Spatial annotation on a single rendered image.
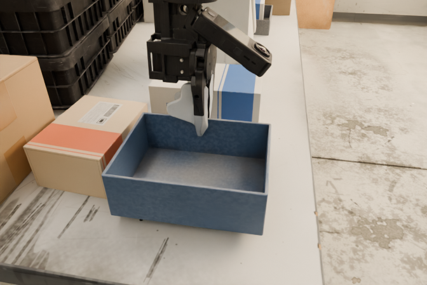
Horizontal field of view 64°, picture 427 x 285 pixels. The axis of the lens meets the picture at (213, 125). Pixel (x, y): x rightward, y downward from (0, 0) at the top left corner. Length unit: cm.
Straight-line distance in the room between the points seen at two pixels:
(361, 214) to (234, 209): 117
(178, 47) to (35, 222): 30
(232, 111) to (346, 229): 96
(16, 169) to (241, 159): 34
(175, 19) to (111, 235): 29
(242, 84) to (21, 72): 35
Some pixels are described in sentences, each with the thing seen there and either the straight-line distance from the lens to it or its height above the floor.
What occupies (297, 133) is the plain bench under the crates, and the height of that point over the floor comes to 70.
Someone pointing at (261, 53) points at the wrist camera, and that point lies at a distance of 46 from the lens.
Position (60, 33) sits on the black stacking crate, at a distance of 72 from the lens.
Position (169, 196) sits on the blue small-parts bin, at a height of 77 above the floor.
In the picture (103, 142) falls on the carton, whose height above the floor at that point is 77.
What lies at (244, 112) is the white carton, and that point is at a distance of 61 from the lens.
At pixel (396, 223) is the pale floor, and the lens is 158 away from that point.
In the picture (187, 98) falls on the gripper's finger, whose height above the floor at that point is 83.
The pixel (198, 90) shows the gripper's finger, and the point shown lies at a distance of 45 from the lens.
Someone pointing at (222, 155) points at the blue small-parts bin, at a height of 72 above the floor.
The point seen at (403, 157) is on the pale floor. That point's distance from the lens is 195.
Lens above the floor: 106
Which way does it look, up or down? 33 degrees down
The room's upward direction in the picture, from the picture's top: straight up
